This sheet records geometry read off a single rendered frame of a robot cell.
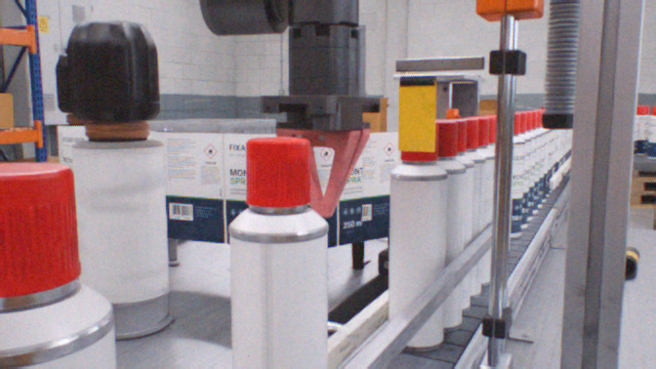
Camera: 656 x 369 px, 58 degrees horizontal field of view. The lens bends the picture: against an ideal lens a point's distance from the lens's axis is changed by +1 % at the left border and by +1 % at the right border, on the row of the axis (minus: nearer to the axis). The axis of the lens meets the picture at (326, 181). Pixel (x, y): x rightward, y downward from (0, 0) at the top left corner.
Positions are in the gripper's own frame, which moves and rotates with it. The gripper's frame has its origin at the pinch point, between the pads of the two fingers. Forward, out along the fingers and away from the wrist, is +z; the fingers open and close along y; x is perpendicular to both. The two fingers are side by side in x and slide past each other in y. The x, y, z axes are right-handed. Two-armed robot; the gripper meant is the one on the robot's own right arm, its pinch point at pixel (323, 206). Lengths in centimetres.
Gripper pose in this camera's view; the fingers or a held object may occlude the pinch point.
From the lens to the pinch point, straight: 49.1
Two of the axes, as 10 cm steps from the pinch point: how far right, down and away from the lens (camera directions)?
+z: 0.0, 9.9, 1.2
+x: 9.0, 0.5, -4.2
